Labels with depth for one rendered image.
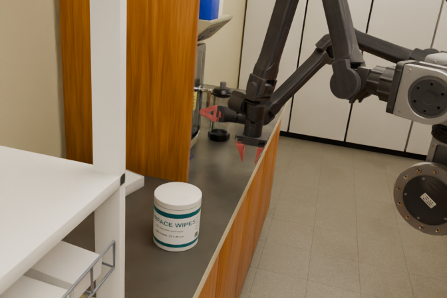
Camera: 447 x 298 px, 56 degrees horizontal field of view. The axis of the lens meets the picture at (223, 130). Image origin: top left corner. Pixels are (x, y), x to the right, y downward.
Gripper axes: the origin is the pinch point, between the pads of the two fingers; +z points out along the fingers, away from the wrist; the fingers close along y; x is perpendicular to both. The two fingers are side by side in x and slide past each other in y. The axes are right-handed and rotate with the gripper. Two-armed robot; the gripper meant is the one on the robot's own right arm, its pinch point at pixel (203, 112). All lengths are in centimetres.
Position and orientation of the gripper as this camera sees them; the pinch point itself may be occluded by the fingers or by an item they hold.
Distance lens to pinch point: 173.6
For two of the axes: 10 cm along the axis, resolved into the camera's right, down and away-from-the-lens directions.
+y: -1.6, 0.2, -9.9
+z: -9.8, -1.3, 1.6
